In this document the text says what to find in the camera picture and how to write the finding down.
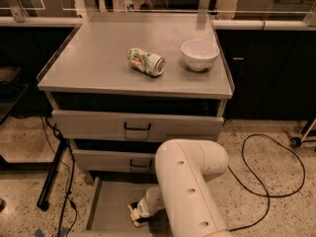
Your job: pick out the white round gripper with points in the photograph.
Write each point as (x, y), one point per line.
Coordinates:
(143, 208)

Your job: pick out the yellow green sponge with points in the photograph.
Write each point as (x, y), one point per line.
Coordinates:
(135, 217)

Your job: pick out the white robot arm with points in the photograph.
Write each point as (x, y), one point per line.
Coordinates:
(181, 166)

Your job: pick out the open bottom grey drawer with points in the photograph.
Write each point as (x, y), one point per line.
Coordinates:
(107, 214)

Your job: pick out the middle grey drawer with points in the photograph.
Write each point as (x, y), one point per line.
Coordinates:
(115, 161)

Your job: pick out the top grey drawer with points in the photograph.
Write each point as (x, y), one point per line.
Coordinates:
(135, 127)

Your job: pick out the grey metal drawer cabinet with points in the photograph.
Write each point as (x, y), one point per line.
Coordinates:
(92, 73)

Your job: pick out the blue tape piece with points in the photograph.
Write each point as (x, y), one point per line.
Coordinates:
(63, 233)

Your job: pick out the black table leg stand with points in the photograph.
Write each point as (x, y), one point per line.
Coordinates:
(50, 168)

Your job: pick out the crushed soda can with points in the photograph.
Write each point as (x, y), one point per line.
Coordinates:
(146, 62)

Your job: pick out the white bowl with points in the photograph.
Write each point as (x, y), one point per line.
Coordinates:
(199, 54)

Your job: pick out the black wheeled cart base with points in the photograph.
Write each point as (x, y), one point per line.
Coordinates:
(307, 134)

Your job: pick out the clear water bottle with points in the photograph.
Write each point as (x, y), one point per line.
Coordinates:
(128, 5)

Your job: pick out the white horizontal rail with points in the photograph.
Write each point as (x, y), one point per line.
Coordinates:
(218, 24)

